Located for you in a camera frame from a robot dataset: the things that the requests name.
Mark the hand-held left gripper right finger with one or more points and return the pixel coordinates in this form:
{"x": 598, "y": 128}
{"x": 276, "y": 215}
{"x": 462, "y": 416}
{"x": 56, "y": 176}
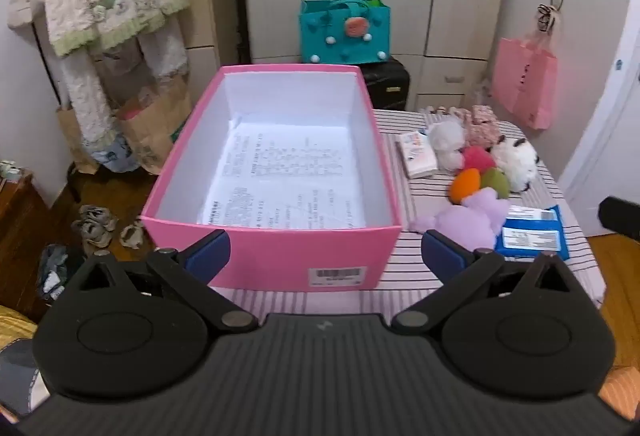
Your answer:
{"x": 442, "y": 251}

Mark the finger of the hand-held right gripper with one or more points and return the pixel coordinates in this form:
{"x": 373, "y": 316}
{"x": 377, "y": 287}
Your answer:
{"x": 622, "y": 216}

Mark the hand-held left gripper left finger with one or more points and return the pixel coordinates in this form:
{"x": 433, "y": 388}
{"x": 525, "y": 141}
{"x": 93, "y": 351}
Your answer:
{"x": 212, "y": 248}

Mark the purple plush toy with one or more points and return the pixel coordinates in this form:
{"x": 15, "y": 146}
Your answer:
{"x": 465, "y": 221}

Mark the orange egg-shaped sponge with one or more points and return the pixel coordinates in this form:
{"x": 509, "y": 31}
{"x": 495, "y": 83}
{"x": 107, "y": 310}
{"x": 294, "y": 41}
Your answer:
{"x": 465, "y": 188}

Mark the pink cardboard box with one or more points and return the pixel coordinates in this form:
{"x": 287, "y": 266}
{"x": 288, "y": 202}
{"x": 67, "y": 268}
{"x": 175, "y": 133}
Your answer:
{"x": 280, "y": 256}

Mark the green egg-shaped sponge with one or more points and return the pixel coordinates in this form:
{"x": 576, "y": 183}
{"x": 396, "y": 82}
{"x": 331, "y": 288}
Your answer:
{"x": 496, "y": 183}

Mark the blue wet wipes packet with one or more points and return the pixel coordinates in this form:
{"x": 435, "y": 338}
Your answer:
{"x": 532, "y": 233}

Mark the pink sponge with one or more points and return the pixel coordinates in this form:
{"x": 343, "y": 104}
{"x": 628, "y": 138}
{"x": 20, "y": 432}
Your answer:
{"x": 477, "y": 159}

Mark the white tissue packet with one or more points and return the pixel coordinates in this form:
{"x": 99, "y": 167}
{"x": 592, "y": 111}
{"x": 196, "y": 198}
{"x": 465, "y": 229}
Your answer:
{"x": 417, "y": 155}

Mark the small white plush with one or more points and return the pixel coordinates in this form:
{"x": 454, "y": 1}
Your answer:
{"x": 446, "y": 143}

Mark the white plush with brown ears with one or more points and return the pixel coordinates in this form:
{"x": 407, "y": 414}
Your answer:
{"x": 515, "y": 163}

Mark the pink floral scrunchie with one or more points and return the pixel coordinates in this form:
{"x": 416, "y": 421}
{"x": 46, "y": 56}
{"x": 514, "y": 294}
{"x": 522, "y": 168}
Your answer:
{"x": 484, "y": 125}

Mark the striped tablecloth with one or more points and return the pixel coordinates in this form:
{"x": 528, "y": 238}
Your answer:
{"x": 430, "y": 276}

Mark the white door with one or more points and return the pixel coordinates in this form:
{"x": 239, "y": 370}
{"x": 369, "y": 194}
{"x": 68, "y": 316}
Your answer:
{"x": 610, "y": 90}

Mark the brown paper bag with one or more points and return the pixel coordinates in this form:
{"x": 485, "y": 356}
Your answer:
{"x": 155, "y": 135}
{"x": 72, "y": 140}

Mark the small pink white trinkets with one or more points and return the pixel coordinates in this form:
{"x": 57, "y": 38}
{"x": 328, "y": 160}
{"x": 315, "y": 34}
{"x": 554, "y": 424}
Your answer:
{"x": 445, "y": 111}

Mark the dark bag on floor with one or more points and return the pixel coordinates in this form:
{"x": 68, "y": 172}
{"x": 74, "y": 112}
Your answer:
{"x": 57, "y": 271}

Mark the pink paper bag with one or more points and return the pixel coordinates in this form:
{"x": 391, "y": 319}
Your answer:
{"x": 525, "y": 80}

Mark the black suitcase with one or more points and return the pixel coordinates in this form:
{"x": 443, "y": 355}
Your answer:
{"x": 385, "y": 83}

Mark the dark wooden cabinet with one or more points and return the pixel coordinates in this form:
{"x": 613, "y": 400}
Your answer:
{"x": 20, "y": 226}

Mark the yellow bedding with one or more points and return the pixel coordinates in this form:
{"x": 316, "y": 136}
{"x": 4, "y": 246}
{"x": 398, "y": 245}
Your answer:
{"x": 15, "y": 323}

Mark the teal felt handbag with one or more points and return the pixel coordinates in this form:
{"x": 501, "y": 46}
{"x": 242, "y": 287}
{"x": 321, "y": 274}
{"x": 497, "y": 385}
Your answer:
{"x": 345, "y": 35}

